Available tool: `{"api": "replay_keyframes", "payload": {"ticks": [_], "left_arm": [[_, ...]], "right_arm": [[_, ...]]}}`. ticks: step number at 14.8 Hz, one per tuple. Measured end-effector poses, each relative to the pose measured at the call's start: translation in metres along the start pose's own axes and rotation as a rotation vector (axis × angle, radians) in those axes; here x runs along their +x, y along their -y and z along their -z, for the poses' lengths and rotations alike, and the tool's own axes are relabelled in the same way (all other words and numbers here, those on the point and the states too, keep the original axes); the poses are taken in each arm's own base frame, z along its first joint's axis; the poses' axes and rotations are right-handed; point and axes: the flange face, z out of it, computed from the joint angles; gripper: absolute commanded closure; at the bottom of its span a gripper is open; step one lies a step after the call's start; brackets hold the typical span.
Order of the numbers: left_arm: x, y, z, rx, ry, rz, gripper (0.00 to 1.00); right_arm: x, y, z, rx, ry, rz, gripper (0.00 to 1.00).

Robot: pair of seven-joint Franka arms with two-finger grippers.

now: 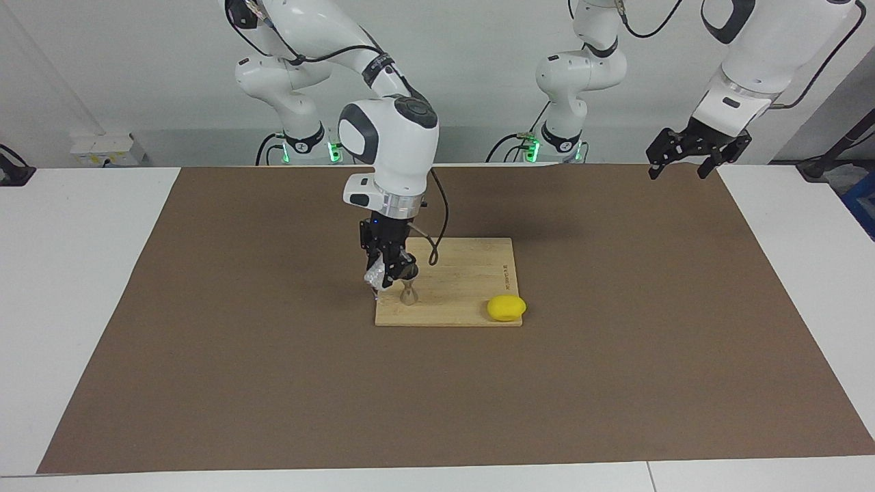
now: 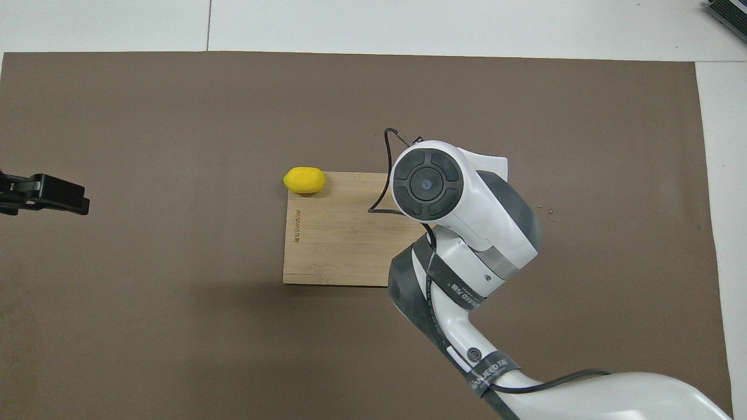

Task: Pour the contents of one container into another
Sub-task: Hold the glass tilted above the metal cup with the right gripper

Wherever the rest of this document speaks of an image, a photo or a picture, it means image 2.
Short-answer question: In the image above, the wooden cutting board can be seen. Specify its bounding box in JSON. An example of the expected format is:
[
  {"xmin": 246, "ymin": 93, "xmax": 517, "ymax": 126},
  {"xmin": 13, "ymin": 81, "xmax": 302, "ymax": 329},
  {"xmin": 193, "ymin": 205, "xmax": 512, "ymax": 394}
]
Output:
[{"xmin": 282, "ymin": 171, "xmax": 430, "ymax": 288}]

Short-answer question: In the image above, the brown table mat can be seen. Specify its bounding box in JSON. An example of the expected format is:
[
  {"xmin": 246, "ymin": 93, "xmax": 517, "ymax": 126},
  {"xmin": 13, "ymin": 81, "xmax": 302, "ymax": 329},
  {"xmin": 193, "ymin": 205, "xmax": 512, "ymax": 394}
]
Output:
[{"xmin": 0, "ymin": 51, "xmax": 735, "ymax": 420}]

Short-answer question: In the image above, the yellow lemon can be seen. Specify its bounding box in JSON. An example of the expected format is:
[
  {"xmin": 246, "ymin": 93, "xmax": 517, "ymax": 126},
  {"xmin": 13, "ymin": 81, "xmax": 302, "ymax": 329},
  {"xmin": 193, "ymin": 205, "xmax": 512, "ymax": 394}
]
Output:
[{"xmin": 283, "ymin": 167, "xmax": 326, "ymax": 194}]

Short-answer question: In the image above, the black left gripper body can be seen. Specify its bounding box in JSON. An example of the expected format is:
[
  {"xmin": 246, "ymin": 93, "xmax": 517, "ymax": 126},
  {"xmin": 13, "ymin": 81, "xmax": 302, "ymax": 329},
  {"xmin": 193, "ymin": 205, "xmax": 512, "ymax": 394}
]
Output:
[{"xmin": 0, "ymin": 170, "xmax": 36, "ymax": 216}]

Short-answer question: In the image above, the grey ribbed device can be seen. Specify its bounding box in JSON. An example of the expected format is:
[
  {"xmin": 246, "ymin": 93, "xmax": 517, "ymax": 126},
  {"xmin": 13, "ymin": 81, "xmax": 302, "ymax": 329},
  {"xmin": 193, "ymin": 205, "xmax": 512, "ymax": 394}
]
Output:
[{"xmin": 703, "ymin": 0, "xmax": 747, "ymax": 37}]

